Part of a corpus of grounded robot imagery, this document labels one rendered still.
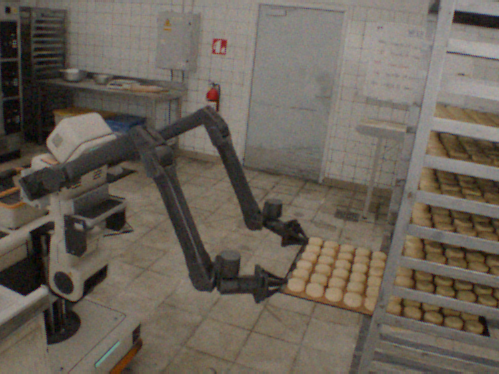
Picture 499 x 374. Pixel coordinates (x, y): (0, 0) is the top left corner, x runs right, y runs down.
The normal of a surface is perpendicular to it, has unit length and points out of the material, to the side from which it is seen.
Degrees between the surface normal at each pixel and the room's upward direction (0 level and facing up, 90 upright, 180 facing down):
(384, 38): 90
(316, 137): 90
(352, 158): 90
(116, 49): 90
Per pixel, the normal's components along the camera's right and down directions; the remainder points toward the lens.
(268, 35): -0.33, 0.28
